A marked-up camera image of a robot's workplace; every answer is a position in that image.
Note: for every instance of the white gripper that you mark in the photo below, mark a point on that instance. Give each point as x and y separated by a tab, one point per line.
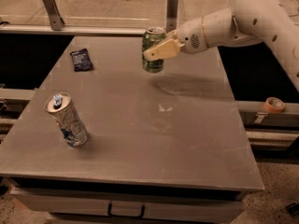
191	36

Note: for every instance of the black snack packet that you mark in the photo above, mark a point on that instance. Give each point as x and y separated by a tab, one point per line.
81	60

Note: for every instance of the middle metal bracket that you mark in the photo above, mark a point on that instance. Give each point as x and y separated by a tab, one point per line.
171	15

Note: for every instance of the left metal bracket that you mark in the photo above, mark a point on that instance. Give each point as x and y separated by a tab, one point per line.
56	21

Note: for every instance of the metal bracket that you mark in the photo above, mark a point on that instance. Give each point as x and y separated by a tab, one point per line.
171	15
56	21

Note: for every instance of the grey drawer with black handle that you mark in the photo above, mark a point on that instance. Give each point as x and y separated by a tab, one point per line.
84	207

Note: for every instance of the green soda can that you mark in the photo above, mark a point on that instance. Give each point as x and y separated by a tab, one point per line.
152	37

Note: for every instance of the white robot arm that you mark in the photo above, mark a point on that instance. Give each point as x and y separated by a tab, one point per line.
248	22

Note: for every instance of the orange tape roll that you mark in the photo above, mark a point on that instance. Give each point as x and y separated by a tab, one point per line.
274	105

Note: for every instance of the silver redbull can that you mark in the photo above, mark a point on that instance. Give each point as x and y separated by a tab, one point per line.
61	107

